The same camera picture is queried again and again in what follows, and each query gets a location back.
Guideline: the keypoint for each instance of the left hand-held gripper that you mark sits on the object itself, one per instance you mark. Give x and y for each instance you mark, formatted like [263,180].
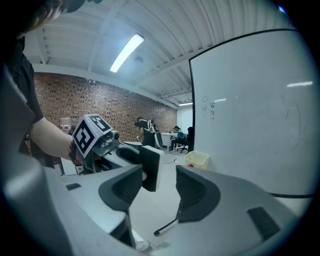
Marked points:
[83,136]

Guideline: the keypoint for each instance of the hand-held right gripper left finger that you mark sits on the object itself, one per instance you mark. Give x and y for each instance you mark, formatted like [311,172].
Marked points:
[87,200]

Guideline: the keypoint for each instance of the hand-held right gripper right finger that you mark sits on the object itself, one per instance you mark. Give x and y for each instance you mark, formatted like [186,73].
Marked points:
[237,212]

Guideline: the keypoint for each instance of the cream plastic box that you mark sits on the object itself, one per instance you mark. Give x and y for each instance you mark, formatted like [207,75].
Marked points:
[197,160]

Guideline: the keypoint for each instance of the person's left forearm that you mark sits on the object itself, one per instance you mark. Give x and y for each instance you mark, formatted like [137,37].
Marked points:
[52,140]

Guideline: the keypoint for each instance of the whiteboard on black stand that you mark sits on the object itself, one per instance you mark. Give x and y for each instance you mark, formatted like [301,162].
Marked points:
[250,112]

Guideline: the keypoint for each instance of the white desk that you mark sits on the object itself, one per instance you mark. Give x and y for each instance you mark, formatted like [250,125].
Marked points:
[168,136]

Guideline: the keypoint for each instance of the black office chair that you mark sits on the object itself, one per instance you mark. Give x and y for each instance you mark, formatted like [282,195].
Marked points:
[187,140]

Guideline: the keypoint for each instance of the ceiling light tube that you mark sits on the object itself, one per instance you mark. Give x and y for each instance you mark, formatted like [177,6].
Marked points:
[126,53]
[185,103]

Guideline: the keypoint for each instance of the person's black shirt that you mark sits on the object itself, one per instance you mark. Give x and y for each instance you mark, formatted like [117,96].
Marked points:
[22,87]

